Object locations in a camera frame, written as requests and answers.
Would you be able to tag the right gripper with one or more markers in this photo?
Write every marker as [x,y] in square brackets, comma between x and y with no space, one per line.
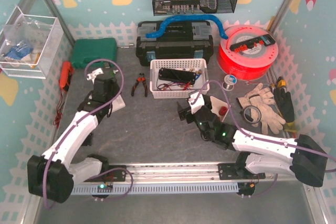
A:
[184,111]

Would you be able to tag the clear acrylic box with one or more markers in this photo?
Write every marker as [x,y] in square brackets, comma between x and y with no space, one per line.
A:
[44,33]

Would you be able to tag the black glove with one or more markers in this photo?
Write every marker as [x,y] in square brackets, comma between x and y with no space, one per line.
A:
[284,103]

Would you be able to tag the white work gloves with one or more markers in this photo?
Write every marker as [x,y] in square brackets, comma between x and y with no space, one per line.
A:
[263,98]

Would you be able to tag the blue white gloves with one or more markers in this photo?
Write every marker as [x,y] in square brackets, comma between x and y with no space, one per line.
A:
[20,52]

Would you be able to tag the white perforated basket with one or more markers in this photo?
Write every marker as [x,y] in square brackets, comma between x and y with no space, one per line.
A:
[170,90]

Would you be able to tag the solder wire spool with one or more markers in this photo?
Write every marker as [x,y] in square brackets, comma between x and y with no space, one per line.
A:
[229,82]

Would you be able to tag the small white tray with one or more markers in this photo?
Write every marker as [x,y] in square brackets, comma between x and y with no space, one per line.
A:
[216,105]

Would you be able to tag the red multimeter leads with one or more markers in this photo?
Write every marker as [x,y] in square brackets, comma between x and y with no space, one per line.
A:
[59,109]

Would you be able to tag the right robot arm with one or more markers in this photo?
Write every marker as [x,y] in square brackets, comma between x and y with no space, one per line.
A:
[300,157]

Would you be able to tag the black red connector strip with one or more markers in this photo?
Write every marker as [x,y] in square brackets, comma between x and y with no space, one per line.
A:
[264,40]

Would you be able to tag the green plastic case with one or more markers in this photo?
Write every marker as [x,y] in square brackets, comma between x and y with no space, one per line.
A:
[87,50]

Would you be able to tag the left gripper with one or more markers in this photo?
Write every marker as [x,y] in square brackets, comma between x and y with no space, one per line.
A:
[102,82]

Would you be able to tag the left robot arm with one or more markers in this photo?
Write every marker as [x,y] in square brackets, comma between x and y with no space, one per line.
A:
[52,175]

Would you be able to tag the grey slotted cable duct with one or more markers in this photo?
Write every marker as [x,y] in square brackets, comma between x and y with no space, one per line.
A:
[150,189]

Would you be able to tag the black toolbox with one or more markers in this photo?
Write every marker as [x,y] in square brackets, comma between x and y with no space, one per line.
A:
[181,40]

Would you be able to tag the tape roll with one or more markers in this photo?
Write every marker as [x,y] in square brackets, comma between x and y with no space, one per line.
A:
[251,114]

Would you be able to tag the white peg fixture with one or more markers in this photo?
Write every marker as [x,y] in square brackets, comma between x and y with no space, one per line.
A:
[118,104]

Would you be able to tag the orange black pliers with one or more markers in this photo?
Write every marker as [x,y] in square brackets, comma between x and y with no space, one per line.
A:
[140,79]

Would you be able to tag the yellow black screwdriver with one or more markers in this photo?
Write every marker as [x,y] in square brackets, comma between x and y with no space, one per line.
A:
[280,83]

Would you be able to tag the aluminium rail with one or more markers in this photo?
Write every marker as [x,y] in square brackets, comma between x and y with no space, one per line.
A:
[173,171]

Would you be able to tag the red filament spool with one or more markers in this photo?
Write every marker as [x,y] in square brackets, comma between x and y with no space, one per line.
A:
[250,64]

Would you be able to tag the orange multimeter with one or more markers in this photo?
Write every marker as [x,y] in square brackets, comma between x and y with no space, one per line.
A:
[66,75]

